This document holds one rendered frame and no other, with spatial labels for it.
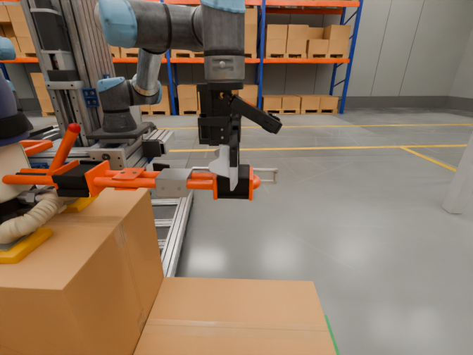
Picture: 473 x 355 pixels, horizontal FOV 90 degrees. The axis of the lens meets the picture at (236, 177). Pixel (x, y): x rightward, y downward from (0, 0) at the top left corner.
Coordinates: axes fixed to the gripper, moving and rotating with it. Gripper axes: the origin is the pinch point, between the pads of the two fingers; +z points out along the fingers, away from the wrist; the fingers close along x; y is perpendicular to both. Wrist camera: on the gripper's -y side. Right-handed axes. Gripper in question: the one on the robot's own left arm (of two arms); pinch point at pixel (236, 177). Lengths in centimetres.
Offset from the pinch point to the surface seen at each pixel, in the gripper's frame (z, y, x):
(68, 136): -9.5, 35.4, 1.4
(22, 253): 12.3, 43.6, 13.0
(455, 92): 55, -766, -929
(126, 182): 0.1, 23.9, 3.2
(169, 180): -0.5, 14.2, 3.5
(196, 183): 0.1, 8.5, 3.2
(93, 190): 2.0, 31.3, 3.9
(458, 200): 93, -206, -163
